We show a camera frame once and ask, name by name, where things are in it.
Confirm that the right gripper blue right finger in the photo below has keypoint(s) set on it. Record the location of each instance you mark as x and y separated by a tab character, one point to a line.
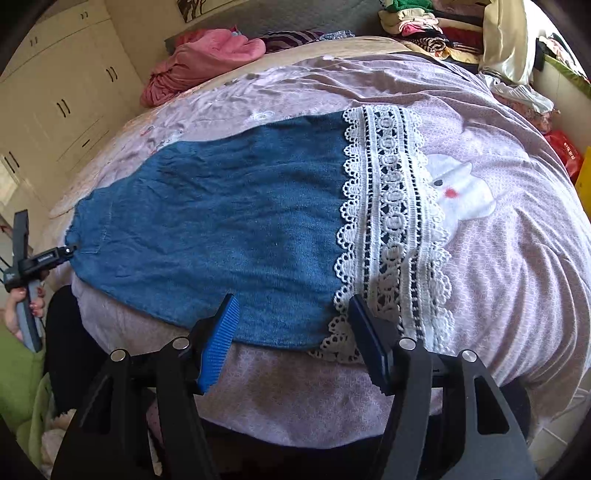
375	339

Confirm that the striped purple pillow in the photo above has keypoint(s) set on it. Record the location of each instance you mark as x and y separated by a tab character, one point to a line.
283	40

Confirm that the cream curtain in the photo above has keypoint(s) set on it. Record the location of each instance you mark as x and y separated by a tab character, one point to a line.
509	39

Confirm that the pink crumpled blanket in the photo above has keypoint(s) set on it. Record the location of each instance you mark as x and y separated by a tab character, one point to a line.
198	57

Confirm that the blue denim pants lace hem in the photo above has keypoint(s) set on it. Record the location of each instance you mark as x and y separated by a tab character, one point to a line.
293	217

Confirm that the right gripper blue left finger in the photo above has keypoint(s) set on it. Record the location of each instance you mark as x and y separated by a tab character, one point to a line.
217	342

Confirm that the red bag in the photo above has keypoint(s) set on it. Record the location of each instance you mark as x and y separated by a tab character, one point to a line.
569	155

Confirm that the stack of folded clothes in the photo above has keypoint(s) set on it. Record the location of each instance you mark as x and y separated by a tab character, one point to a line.
446	30

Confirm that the cream wardrobe with black handles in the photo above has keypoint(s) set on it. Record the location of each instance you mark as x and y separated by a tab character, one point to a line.
68	89

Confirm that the yellow box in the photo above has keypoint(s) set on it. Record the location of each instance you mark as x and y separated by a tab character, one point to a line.
583	182

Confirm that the wall painting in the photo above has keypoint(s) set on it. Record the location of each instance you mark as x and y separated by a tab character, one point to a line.
191	10

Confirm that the lilac cartoon print quilt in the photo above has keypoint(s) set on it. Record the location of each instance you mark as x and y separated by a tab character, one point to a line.
519	267

